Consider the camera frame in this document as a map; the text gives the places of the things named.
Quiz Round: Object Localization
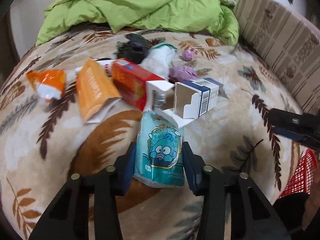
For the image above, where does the black round knee object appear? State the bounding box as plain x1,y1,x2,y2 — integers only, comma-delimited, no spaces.
273,192,319,239

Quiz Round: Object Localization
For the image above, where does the red plastic mesh basket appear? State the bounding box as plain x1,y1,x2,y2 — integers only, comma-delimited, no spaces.
279,148,318,198

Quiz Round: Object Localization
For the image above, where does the leaf pattern bed blanket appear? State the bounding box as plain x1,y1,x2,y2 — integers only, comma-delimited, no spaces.
1,27,306,239

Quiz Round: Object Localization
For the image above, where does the black plastic bag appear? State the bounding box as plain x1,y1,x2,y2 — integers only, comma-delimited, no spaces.
116,34,150,64

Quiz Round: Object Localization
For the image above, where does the blue white cigarette box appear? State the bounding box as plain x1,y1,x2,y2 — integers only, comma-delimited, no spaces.
143,78,222,128

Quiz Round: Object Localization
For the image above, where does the small purple paper ball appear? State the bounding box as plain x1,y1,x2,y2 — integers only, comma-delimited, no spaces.
181,49,195,62

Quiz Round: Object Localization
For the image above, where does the green duvet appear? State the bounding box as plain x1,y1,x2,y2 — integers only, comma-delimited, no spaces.
36,0,239,46

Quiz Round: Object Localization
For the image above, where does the purple wrapper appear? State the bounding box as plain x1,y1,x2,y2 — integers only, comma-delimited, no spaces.
169,65,199,83

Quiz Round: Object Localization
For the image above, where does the orange snack wrapper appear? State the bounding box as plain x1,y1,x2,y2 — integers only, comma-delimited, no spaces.
26,69,66,104

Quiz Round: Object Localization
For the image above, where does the orange paper packet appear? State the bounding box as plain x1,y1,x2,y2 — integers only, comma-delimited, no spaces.
75,59,122,124

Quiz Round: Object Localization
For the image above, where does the teal cartoon tissue pack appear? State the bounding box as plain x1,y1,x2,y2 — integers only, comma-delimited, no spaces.
133,111,185,188

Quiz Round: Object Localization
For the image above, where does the white green-trimmed sock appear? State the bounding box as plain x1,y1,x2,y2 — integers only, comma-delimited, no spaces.
139,43,177,80

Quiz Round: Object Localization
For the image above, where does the striped brown bolster cushion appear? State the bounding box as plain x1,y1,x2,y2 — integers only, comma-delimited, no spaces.
234,0,319,114

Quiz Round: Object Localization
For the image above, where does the red white carton box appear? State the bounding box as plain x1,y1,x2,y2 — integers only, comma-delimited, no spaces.
111,58,164,111

